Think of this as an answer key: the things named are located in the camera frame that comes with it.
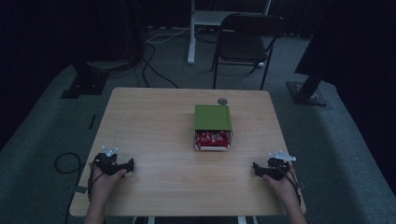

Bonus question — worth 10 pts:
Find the person's right hand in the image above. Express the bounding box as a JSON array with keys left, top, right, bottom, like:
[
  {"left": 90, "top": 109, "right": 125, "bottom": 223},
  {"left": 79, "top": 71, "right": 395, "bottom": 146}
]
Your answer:
[{"left": 262, "top": 161, "right": 301, "bottom": 206}]

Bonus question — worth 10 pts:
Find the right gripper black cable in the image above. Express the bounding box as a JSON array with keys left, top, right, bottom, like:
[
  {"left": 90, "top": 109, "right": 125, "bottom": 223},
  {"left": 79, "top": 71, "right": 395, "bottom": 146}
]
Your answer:
[{"left": 279, "top": 167, "right": 303, "bottom": 207}]

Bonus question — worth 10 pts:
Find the white drawer tray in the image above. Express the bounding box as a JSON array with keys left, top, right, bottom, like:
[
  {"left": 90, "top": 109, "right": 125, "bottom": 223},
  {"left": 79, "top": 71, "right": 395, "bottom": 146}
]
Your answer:
[{"left": 193, "top": 129, "right": 233, "bottom": 152}]

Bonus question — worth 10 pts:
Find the white floor cable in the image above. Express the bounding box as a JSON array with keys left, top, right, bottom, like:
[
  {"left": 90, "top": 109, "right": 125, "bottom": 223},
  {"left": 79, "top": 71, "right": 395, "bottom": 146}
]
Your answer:
[{"left": 145, "top": 26, "right": 191, "bottom": 45}]

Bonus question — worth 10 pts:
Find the green box sleeve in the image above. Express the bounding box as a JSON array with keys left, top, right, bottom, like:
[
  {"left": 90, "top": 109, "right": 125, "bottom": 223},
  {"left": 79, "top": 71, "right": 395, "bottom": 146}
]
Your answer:
[{"left": 193, "top": 104, "right": 233, "bottom": 132}]

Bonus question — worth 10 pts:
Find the black folding chair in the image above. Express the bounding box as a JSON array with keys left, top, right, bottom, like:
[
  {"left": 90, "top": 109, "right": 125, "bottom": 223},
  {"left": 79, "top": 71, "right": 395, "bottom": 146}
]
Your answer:
[{"left": 210, "top": 12, "right": 285, "bottom": 91}]

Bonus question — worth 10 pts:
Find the black looped cable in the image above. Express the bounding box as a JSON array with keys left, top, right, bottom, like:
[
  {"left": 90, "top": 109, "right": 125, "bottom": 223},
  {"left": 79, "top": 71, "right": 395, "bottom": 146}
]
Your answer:
[{"left": 53, "top": 151, "right": 83, "bottom": 175}]

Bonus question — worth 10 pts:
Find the person's left hand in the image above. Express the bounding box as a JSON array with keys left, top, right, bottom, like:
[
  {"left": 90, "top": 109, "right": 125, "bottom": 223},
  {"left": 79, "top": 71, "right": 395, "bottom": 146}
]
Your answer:
[{"left": 89, "top": 162, "right": 129, "bottom": 201}]

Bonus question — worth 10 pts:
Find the white desk frame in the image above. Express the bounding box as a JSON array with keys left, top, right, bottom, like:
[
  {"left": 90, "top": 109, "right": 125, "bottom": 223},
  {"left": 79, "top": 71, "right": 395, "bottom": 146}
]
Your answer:
[{"left": 186, "top": 0, "right": 273, "bottom": 65}]

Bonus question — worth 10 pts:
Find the pile of red packets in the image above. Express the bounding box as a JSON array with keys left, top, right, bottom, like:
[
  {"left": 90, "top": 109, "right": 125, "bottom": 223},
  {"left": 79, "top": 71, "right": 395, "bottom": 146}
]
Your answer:
[{"left": 195, "top": 130, "right": 232, "bottom": 148}]

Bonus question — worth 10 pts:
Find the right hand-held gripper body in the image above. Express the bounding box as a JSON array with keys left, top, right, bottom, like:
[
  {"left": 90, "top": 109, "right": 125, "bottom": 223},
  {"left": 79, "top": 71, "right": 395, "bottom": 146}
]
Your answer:
[{"left": 266, "top": 150, "right": 297, "bottom": 181}]

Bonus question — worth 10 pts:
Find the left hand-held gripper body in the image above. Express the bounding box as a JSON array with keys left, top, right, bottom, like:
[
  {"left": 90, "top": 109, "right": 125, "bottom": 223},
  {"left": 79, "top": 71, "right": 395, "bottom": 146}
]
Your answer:
[{"left": 92, "top": 146, "right": 126, "bottom": 176}]

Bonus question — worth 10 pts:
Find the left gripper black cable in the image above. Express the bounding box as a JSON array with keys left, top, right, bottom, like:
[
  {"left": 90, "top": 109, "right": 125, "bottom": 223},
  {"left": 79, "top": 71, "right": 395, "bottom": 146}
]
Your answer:
[{"left": 87, "top": 172, "right": 106, "bottom": 202}]

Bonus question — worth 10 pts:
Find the black floor cable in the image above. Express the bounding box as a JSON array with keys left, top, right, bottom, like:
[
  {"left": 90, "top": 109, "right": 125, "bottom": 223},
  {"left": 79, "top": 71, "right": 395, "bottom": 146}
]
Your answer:
[{"left": 140, "top": 42, "right": 180, "bottom": 90}]

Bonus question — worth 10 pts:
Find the black stand base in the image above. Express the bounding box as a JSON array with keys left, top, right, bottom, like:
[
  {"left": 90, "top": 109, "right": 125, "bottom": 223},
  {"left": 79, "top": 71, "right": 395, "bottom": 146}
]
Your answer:
[
  {"left": 286, "top": 46, "right": 332, "bottom": 107},
  {"left": 60, "top": 61, "right": 110, "bottom": 100}
]

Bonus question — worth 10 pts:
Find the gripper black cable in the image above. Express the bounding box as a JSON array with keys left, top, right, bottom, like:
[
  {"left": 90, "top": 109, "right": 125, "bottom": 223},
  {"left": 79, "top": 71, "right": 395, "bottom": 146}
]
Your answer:
[
  {"left": 279, "top": 167, "right": 303, "bottom": 207},
  {"left": 87, "top": 172, "right": 106, "bottom": 202}
]

